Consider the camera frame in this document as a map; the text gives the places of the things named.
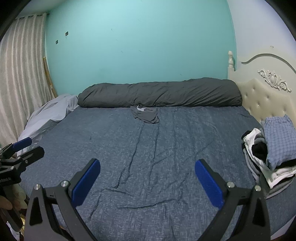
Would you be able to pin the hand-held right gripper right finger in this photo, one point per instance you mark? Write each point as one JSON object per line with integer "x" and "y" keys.
{"x": 208, "y": 183}

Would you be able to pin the striped beige curtain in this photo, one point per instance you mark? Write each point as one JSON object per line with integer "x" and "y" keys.
{"x": 20, "y": 69}

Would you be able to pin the grey garment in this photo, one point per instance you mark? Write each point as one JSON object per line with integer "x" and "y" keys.
{"x": 254, "y": 168}

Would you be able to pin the grey shirt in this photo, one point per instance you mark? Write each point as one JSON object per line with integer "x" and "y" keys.
{"x": 146, "y": 114}

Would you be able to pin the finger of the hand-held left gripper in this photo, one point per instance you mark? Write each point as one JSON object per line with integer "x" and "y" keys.
{"x": 32, "y": 156}
{"x": 22, "y": 144}

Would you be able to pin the wooden strip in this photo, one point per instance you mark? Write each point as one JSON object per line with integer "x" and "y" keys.
{"x": 49, "y": 81}

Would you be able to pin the dark grey rolled duvet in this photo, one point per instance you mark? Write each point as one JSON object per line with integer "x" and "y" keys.
{"x": 161, "y": 93}

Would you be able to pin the black garment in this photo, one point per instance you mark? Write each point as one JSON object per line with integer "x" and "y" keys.
{"x": 260, "y": 150}

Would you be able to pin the person's left hand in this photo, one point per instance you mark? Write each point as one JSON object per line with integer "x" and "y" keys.
{"x": 5, "y": 202}

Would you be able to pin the white shirt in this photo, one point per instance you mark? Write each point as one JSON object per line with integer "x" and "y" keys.
{"x": 252, "y": 136}

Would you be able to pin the blue patterned bed sheet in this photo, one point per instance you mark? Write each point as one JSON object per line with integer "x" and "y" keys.
{"x": 148, "y": 162}

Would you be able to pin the cream tufted headboard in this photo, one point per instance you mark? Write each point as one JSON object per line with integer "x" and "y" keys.
{"x": 261, "y": 97}

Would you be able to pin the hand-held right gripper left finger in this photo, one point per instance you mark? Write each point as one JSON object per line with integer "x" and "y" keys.
{"x": 85, "y": 183}

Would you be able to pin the blue plaid shorts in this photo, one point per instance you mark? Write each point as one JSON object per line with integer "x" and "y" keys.
{"x": 279, "y": 139}

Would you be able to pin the light grey crumpled sheet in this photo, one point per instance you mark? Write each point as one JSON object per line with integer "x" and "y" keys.
{"x": 50, "y": 111}

